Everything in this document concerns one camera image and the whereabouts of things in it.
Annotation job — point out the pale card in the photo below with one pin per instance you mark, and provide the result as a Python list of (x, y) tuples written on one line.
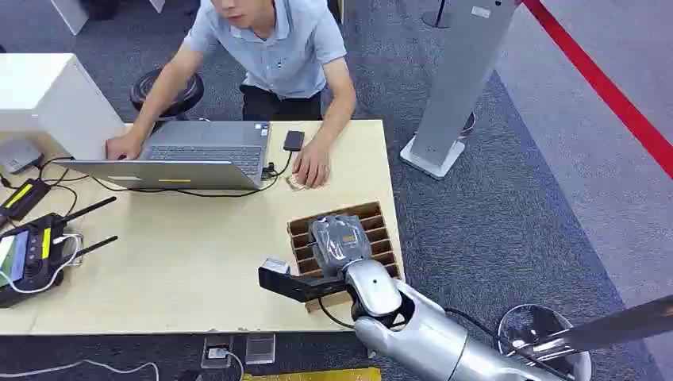
[(293, 183)]

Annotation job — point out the black device with yellow label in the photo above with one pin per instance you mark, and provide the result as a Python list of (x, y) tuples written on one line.
[(23, 198)]

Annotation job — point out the red barrier belt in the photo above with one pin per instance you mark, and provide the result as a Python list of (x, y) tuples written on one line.
[(604, 86)]

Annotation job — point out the grey open laptop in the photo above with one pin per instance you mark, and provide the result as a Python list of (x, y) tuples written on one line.
[(205, 152)]

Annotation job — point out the floor power socket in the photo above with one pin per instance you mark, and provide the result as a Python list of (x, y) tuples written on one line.
[(216, 351)]

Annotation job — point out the small grey device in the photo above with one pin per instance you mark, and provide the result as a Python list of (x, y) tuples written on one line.
[(18, 156)]

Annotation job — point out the black stanchion base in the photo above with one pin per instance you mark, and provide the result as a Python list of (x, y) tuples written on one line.
[(435, 20)]

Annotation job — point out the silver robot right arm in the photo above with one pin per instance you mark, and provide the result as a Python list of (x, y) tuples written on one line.
[(420, 331)]

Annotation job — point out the grey floor stand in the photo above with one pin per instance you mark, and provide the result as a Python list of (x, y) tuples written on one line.
[(457, 84)]

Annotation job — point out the yellow floor strip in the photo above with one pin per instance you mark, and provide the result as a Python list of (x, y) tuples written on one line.
[(315, 375)]

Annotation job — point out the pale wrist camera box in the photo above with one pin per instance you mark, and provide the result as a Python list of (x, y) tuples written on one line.
[(275, 265)]

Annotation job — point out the black round stool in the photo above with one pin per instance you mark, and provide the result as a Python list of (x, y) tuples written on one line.
[(181, 97)]

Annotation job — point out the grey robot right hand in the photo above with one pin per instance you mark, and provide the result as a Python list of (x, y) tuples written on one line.
[(342, 239)]

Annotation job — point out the person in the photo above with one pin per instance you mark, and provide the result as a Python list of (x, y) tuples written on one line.
[(284, 52)]

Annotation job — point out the person's left hand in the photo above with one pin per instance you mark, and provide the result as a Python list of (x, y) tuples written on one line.
[(313, 167)]

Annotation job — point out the black phone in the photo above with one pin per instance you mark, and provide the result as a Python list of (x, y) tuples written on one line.
[(294, 140)]

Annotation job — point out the wooden slotted card box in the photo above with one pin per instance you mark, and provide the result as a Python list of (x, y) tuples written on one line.
[(378, 231)]

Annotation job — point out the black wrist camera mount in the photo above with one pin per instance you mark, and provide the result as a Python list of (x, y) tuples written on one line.
[(294, 286)]

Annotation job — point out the metal floor plate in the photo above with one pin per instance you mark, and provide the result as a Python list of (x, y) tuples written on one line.
[(260, 348)]

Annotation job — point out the chrome stanchion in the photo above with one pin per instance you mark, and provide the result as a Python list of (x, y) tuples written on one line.
[(573, 336)]

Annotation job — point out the person's right hand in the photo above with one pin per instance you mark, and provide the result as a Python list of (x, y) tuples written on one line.
[(122, 147)]

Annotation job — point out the black router antenna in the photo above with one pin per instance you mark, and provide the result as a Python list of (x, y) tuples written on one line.
[(89, 208), (97, 245)]

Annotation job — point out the black router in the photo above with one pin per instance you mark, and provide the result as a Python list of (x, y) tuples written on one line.
[(34, 263)]

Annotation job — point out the white box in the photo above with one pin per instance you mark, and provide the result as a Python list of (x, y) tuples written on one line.
[(50, 100)]

